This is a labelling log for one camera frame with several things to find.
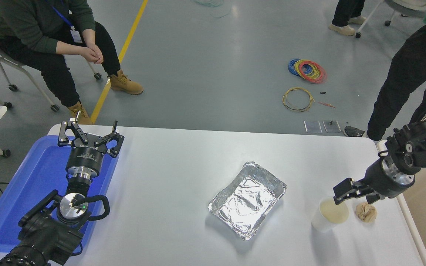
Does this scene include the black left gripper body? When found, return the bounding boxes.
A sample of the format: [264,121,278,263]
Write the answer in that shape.
[66,143,106,177]

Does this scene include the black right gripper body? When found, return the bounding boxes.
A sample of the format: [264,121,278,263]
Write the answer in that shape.
[364,159,403,199]

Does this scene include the white paper cup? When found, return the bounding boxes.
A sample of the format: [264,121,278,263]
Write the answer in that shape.
[311,195,350,232]

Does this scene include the seated person's right hand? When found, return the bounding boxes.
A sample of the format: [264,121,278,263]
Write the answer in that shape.
[80,46,101,64]

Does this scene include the seated person's left hand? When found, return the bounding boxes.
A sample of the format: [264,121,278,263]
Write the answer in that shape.
[87,41,105,64]

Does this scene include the crumpled tan paper ball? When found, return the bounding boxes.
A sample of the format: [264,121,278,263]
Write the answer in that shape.
[355,201,378,223]

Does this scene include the white wheeled chair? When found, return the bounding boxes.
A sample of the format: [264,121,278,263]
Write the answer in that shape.
[0,28,102,112]

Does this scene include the blue plastic tray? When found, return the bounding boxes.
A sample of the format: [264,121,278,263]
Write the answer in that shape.
[0,135,121,253]

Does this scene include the clear square plate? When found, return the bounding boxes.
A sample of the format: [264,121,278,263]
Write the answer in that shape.
[304,120,323,134]
[323,120,342,134]

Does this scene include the silver foil tray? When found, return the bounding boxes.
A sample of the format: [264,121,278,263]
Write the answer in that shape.
[208,161,287,241]

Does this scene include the person with green top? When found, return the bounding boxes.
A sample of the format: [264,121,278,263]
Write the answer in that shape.
[344,0,426,141]

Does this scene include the seated person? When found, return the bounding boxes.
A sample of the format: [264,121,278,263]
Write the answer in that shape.
[0,0,144,125]

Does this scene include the standing person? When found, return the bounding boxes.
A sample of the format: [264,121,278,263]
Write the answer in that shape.
[328,0,367,36]

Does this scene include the white chair with grey seat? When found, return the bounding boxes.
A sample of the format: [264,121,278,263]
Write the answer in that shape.
[355,0,426,38]

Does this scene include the yellow black wire coil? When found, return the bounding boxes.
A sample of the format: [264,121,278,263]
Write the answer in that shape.
[283,87,315,113]

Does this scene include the red yellow wire coil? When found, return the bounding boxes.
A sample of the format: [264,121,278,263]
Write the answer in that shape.
[294,59,327,84]

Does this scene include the blue wire coil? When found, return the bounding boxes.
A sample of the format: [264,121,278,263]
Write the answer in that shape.
[288,58,313,77]

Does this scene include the pale green wire coil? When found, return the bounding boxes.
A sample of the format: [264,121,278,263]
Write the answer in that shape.
[193,0,232,18]

